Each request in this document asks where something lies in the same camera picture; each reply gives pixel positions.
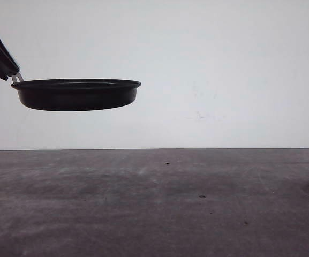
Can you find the black frying pan green handle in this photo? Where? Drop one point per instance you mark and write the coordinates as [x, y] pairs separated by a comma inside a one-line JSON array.
[[75, 94]]

